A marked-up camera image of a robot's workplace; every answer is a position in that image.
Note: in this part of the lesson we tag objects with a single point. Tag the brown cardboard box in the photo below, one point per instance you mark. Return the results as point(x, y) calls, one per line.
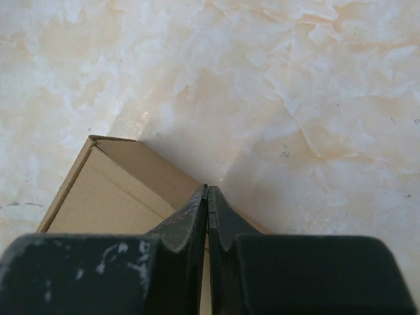
point(121, 187)

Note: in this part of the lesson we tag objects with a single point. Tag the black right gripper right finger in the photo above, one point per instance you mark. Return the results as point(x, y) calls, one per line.
point(256, 273)

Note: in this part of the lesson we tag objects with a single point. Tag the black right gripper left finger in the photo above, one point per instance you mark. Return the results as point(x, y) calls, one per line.
point(159, 272)

